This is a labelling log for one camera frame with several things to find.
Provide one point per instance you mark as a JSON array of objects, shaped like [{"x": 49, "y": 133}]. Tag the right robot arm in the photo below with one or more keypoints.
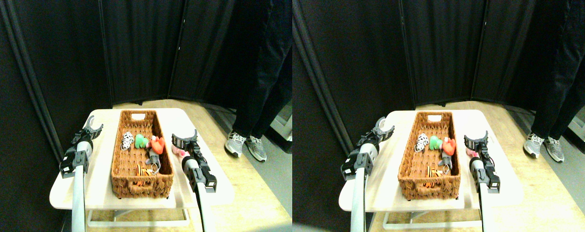
[
  {"x": 190, "y": 166},
  {"x": 476, "y": 168}
]

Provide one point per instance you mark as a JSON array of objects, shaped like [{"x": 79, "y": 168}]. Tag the orange black striped toy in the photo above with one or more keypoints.
[
  {"x": 435, "y": 172},
  {"x": 144, "y": 170}
]

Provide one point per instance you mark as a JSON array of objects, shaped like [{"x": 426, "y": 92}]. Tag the green plush toy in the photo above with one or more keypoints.
[
  {"x": 141, "y": 141},
  {"x": 435, "y": 143}
]

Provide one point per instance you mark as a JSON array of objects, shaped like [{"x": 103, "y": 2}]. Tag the brown wicker basket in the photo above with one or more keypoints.
[
  {"x": 121, "y": 190},
  {"x": 408, "y": 190}
]

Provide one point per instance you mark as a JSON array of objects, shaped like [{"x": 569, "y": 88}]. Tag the red plush toy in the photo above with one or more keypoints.
[
  {"x": 449, "y": 146},
  {"x": 157, "y": 145}
]

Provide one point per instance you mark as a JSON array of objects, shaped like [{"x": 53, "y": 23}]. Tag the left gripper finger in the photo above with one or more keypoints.
[
  {"x": 378, "y": 128},
  {"x": 87, "y": 126},
  {"x": 390, "y": 133},
  {"x": 99, "y": 132}
]

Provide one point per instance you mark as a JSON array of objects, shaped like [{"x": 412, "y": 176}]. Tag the white low table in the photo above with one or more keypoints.
[
  {"x": 176, "y": 118},
  {"x": 466, "y": 120}
]

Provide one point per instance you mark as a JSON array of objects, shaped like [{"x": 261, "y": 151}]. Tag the white black spotted toy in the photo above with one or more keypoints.
[
  {"x": 127, "y": 141},
  {"x": 421, "y": 142}
]

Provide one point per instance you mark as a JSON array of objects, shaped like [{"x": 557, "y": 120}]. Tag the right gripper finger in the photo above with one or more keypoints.
[
  {"x": 470, "y": 145},
  {"x": 194, "y": 140},
  {"x": 485, "y": 141},
  {"x": 178, "y": 144}
]

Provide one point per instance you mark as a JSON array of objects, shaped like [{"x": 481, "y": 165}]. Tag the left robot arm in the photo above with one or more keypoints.
[
  {"x": 78, "y": 203},
  {"x": 357, "y": 203}
]

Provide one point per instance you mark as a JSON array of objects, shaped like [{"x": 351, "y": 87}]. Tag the person's legs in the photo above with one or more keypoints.
[
  {"x": 534, "y": 145},
  {"x": 235, "y": 144}
]

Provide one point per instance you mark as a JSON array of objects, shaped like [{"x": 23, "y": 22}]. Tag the grey mouse toy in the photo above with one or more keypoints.
[
  {"x": 153, "y": 162},
  {"x": 445, "y": 163}
]

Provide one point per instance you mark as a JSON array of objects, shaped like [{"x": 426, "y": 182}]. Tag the black curtain stand pole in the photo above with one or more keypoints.
[
  {"x": 28, "y": 72},
  {"x": 327, "y": 96}
]

